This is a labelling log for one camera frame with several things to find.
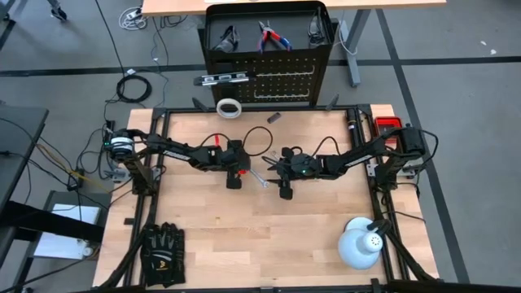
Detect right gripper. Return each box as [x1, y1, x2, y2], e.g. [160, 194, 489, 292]
[266, 146, 325, 185]

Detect white tape roll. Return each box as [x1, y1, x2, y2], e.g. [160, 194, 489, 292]
[215, 97, 243, 120]

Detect red and blue handled pliers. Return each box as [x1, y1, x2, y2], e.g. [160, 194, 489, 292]
[256, 20, 293, 54]

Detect black cylinder with white band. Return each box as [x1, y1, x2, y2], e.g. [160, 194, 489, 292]
[347, 108, 361, 143]

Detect black pegboard tool cart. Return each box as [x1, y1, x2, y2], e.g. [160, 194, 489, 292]
[191, 0, 341, 113]

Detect white dome desk lamp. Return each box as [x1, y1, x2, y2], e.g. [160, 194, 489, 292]
[337, 216, 392, 271]

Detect black work glove with logo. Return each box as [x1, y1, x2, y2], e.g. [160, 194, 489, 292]
[140, 221, 187, 288]

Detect red plastic tray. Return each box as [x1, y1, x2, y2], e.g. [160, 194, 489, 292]
[374, 116, 404, 138]

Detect wooden desk with grey legs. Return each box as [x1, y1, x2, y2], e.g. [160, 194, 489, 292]
[141, 0, 448, 89]

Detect grey cart with white sheet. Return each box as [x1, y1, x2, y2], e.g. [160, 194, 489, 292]
[11, 190, 113, 286]

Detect black side table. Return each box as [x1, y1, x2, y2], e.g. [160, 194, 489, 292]
[0, 103, 50, 215]

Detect person's foot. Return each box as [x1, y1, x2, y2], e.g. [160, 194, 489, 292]
[45, 0, 68, 22]

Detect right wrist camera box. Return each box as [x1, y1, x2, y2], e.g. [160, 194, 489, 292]
[278, 178, 295, 201]

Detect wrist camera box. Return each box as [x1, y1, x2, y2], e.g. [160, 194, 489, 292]
[278, 178, 295, 201]
[225, 170, 244, 190]

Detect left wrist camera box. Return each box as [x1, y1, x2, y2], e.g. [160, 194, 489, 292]
[225, 170, 244, 190]

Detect black metal table frame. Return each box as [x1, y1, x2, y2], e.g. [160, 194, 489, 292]
[72, 103, 521, 293]

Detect metal pegboard hook rail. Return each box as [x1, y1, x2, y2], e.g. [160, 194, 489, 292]
[252, 88, 317, 100]
[248, 66, 317, 77]

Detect coiled black cable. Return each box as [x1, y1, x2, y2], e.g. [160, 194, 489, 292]
[116, 74, 153, 104]

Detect white cable bundle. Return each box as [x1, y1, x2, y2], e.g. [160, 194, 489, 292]
[118, 6, 148, 32]

